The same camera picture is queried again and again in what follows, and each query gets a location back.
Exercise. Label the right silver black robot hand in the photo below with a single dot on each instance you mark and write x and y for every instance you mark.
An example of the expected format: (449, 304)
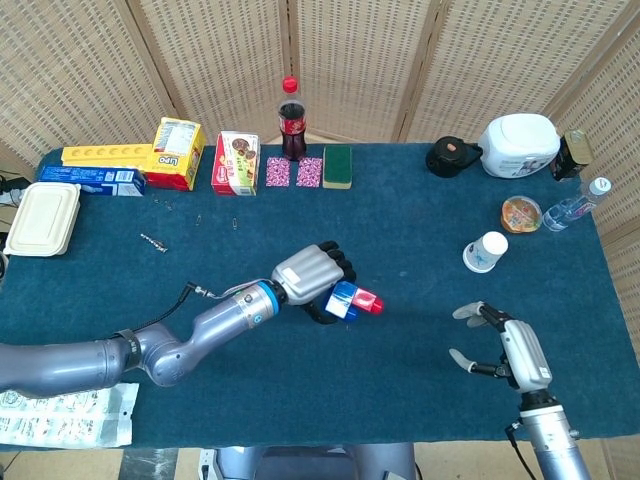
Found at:
(525, 350)

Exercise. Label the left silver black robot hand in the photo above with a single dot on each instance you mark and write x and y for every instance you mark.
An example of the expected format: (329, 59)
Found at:
(305, 275)

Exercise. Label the blue toy block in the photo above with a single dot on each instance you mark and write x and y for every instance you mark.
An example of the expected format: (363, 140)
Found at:
(339, 296)

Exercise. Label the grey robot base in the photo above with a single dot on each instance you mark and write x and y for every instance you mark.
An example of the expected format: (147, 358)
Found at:
(310, 462)

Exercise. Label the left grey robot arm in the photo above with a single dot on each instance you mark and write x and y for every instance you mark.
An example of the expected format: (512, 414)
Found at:
(175, 350)

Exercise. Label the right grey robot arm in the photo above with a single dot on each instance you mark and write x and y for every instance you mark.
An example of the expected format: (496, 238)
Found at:
(555, 440)

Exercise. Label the pink patterned card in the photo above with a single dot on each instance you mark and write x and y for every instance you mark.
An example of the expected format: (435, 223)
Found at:
(278, 172)
(309, 172)

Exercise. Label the paper cups with blue flower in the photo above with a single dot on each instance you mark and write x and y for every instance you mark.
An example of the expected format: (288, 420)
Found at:
(484, 252)

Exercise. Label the teal table cloth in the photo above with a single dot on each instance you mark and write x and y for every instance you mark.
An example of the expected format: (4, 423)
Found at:
(400, 225)

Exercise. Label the green yellow sponge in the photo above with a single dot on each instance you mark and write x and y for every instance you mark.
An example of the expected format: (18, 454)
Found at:
(337, 165)

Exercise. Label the red white snack box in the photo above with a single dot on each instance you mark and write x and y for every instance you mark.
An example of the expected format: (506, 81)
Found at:
(235, 165)

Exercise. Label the orange lidded jelly cup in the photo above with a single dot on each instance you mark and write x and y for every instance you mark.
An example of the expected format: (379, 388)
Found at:
(521, 214)

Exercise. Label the cola bottle with red cap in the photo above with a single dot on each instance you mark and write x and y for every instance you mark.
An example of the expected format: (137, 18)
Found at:
(292, 135)

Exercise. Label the clear plastic water bottle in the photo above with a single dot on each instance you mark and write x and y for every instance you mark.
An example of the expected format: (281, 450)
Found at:
(570, 207)

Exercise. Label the yellow red Lipo package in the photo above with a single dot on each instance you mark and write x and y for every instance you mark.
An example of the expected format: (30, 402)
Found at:
(175, 155)

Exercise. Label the dark jar with gold lid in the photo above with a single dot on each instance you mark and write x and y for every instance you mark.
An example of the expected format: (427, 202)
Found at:
(572, 155)

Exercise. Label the white plastic wipes container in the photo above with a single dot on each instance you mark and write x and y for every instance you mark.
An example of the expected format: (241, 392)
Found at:
(520, 142)

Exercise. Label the wicker folding screen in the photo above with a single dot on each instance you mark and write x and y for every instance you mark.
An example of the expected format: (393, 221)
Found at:
(375, 60)

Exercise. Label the yellow plastic tray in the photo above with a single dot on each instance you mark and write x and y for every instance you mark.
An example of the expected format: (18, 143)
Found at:
(105, 152)

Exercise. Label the blue white carton box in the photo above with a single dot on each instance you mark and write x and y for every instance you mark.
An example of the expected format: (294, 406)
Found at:
(90, 179)

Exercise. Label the beige lunch box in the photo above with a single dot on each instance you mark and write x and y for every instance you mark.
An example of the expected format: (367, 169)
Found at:
(42, 217)

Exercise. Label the printed clear plastic bag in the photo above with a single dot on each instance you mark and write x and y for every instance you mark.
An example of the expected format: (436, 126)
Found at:
(65, 415)

